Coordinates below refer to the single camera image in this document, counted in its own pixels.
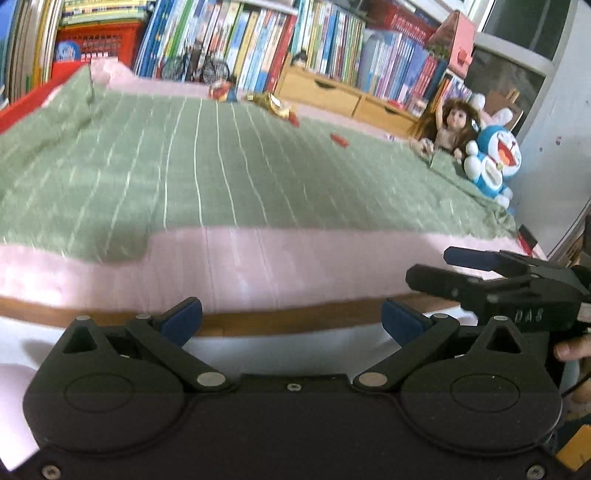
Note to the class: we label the stack of flat-lying books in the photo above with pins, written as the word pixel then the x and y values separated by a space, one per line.
pixel 106 11

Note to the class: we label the pink cardboard box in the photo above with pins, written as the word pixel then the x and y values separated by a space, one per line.
pixel 455 46

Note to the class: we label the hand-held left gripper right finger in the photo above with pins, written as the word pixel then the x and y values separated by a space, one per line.
pixel 401 318

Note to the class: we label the small red wrapper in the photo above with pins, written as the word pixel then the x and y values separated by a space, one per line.
pixel 339 140

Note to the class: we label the black model bicycle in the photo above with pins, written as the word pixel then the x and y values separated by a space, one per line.
pixel 214 71

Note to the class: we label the white plush toy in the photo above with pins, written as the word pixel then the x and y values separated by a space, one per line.
pixel 478 99

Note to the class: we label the green checked blanket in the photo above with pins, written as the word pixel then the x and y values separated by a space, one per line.
pixel 231 175

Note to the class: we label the small black-haired figurine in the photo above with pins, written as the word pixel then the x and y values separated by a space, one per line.
pixel 300 57

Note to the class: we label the orange and red snack packet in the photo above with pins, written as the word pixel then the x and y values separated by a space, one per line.
pixel 221 91

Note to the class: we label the gold and red foil wrapper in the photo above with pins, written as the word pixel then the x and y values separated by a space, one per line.
pixel 272 104

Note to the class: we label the blue cat plush toy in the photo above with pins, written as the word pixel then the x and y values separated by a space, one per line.
pixel 489 175

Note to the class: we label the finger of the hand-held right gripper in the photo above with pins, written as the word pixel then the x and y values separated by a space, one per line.
pixel 438 281
pixel 466 257

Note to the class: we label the long-haired doll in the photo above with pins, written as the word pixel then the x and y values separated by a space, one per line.
pixel 455 117

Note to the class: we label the row of thin colourful books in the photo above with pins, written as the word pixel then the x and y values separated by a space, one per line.
pixel 369 50

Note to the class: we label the wooden bed frame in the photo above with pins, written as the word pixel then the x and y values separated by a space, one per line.
pixel 277 321

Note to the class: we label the red bed rail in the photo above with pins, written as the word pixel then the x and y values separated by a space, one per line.
pixel 27 104

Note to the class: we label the wooden drawer organizer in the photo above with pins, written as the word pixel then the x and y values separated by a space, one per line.
pixel 318 94

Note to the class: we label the person's right hand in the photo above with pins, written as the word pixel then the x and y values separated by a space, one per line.
pixel 572 350

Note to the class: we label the red plastic crate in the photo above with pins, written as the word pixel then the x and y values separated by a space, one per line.
pixel 106 41

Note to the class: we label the row of pale-spined books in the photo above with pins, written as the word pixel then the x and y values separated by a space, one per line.
pixel 27 46

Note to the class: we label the white window frame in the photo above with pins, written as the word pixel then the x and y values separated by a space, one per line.
pixel 512 53

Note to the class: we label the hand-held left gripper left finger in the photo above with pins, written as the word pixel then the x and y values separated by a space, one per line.
pixel 182 318

